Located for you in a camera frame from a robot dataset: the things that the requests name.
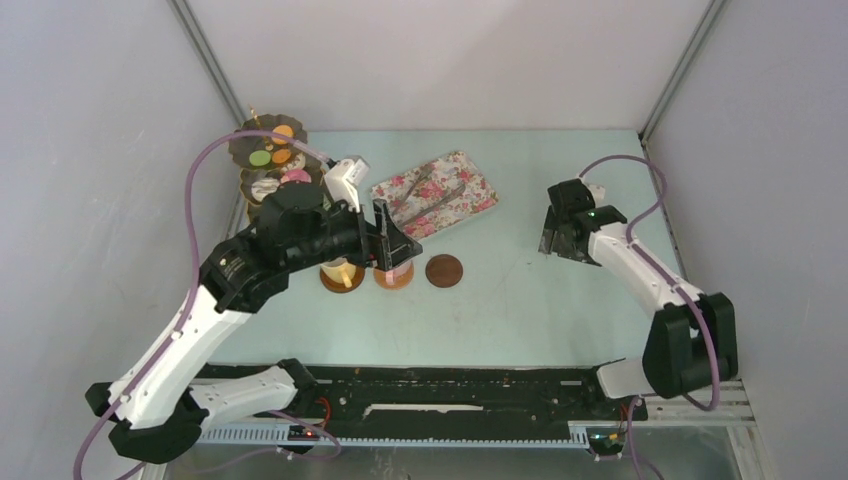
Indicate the dark brown wooden coaster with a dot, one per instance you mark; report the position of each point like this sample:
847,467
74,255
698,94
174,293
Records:
444,271

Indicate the three-tier dark dessert stand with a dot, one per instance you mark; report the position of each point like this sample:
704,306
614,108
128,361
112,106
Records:
240,149

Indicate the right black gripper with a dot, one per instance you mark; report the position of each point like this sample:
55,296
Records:
551,242

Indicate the light brown wooden coaster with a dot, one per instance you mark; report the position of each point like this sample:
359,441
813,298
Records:
341,281

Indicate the yellow mug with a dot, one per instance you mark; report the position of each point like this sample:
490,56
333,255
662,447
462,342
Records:
341,272

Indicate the woven rattan coaster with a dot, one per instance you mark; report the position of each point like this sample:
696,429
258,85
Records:
378,276

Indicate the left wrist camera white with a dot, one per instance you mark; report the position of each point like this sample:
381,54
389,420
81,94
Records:
343,179

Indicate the pink frosted donut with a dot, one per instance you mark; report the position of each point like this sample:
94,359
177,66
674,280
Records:
296,175

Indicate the metal serving tongs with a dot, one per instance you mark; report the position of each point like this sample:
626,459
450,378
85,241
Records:
430,190

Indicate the floral rectangular tray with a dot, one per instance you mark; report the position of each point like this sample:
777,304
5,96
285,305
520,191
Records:
479,195

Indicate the green macaron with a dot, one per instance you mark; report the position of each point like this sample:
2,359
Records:
259,158

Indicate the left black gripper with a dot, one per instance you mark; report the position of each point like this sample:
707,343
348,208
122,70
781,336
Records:
386,245

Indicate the pink mug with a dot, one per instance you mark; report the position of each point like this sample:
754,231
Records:
400,276

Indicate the orange round biscuit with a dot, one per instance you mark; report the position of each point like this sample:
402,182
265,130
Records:
282,134

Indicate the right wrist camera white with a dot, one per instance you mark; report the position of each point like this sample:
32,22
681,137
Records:
597,192

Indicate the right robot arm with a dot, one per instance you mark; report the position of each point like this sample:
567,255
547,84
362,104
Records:
691,342

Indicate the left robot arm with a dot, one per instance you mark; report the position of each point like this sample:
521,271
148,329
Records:
156,411

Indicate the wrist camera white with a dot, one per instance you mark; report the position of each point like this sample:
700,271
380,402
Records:
597,192
343,179

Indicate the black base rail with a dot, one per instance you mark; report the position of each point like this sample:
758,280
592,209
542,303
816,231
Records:
494,408

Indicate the small orange macaron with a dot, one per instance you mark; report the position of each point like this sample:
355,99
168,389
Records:
281,156

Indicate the white chocolate-drizzled donut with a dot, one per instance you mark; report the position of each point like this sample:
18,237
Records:
263,187

